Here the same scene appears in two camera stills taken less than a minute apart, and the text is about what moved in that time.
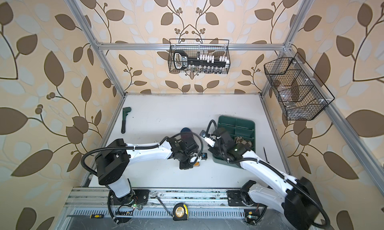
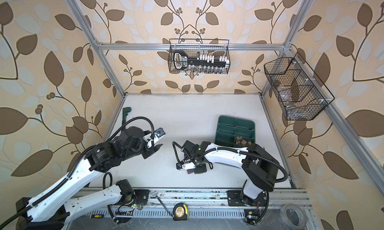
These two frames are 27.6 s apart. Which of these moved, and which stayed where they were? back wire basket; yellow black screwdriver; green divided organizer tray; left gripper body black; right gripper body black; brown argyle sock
Moved: right gripper body black; left gripper body black
Stayed: back wire basket; green divided organizer tray; brown argyle sock; yellow black screwdriver
